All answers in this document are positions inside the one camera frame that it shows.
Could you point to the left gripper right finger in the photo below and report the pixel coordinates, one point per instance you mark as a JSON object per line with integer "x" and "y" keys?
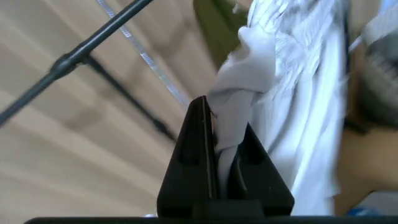
{"x": 261, "y": 183}

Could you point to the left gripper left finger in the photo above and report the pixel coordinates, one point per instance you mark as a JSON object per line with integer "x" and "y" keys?
{"x": 189, "y": 174}

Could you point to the pale grey garment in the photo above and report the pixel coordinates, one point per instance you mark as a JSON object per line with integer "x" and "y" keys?
{"x": 298, "y": 93}

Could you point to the green sleeveless shirt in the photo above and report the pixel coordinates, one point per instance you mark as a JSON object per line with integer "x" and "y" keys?
{"x": 217, "y": 28}

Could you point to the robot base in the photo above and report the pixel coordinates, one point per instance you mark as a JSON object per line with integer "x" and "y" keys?
{"x": 373, "y": 203}

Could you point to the white laundry basket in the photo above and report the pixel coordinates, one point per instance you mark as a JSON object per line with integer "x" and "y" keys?
{"x": 381, "y": 81}

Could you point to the black clothes rack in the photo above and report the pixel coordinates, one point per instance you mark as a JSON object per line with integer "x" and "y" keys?
{"x": 77, "y": 54}

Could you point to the beige curtain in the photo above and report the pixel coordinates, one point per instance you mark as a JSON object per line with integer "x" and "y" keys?
{"x": 77, "y": 155}

